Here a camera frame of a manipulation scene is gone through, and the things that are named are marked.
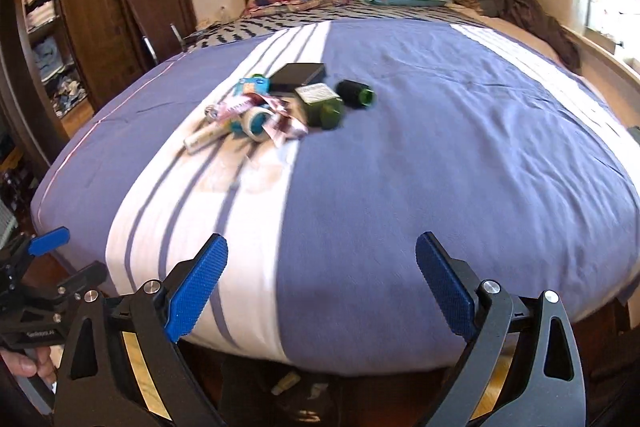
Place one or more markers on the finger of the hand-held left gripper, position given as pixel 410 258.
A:
pixel 47 241
pixel 70 282

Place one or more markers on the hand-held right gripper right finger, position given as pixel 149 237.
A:
pixel 445 287

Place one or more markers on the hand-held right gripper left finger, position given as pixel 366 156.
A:
pixel 200 287

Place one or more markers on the teal snack packet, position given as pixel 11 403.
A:
pixel 252 84

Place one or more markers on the person's left hand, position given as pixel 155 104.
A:
pixel 20 363

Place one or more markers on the blue white striped blanket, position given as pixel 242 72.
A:
pixel 400 167

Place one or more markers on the white tube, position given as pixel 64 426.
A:
pixel 202 140

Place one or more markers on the white tape roll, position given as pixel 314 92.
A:
pixel 252 123

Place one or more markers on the pink purple wrapper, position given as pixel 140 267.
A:
pixel 232 107

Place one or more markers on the red white wrapper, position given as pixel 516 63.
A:
pixel 287 124

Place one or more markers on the green square bottle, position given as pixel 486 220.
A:
pixel 320 104

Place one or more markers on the folded metal chair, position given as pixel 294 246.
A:
pixel 147 42

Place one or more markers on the open shelf with clothes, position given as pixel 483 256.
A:
pixel 42 17

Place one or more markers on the black flat box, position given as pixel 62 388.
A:
pixel 297 76

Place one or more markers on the navy zigzag bed sheet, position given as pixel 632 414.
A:
pixel 310 14

